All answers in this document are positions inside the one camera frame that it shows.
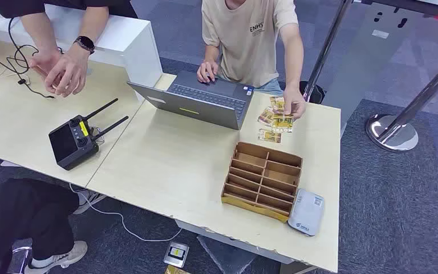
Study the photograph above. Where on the grey laptop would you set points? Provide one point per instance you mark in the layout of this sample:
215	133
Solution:
192	106

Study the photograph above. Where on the white sneaker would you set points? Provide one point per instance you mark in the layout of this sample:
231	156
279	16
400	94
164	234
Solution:
90	200
64	257

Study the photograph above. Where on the gold card pack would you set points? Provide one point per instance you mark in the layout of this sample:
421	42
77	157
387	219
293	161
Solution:
173	270

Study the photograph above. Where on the person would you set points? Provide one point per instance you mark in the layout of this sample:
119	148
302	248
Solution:
15	215
245	49
15	5

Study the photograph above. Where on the person's left hand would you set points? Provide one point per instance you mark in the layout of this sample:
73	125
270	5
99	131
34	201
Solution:
69	73
294	102

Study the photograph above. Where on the chrome chair leg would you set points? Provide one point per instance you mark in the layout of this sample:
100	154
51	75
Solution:
19	259

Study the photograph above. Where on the person's right hand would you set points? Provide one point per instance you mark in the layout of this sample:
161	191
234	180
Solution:
45	60
208	72

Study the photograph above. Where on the chrome stanchion post black base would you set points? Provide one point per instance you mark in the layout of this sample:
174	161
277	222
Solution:
327	45

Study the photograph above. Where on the white card reader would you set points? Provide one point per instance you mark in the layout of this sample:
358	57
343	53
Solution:
306	215

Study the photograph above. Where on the black beam with red end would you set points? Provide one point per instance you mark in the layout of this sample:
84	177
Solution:
411	5

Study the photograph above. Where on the black remote controller with antennas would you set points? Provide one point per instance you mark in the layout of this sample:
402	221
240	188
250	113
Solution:
68	145

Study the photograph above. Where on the silver device with yellow sticker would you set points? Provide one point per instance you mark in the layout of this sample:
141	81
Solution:
176	255

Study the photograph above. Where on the white counter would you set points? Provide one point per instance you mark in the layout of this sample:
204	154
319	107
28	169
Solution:
136	56

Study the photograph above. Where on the person's right forearm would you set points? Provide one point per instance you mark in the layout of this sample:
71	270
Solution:
211	53
39	34

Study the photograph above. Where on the person's left forearm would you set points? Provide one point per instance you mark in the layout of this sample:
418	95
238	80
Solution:
94	22
295	64

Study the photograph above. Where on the black wrist watch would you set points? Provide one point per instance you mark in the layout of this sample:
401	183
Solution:
86	42

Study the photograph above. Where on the white desk frame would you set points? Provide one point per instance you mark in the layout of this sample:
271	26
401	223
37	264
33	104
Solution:
222	236

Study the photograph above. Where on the grey panel with holes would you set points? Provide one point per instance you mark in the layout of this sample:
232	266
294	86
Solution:
370	56

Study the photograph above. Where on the brown divided organizer box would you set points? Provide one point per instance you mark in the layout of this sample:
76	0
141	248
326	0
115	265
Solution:
255	209

